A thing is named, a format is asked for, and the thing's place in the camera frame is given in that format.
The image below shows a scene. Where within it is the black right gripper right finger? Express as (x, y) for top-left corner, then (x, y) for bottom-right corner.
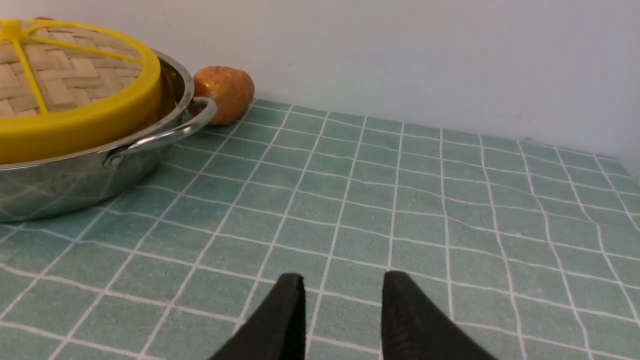
(381, 270), (495, 360)

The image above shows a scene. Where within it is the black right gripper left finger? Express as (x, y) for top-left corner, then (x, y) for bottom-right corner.
(211, 273), (306, 360)

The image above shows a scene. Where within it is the yellow woven bamboo steamer lid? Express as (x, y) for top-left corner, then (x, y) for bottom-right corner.
(0, 18), (162, 164)

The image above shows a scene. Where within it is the stainless steel pot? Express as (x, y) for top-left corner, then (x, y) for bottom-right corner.
(0, 51), (218, 224)

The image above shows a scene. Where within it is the green checkered tablecloth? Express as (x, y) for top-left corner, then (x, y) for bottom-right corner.
(1, 100), (640, 360)

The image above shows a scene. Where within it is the brown potato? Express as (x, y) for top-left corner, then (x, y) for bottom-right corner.
(193, 65), (255, 126)

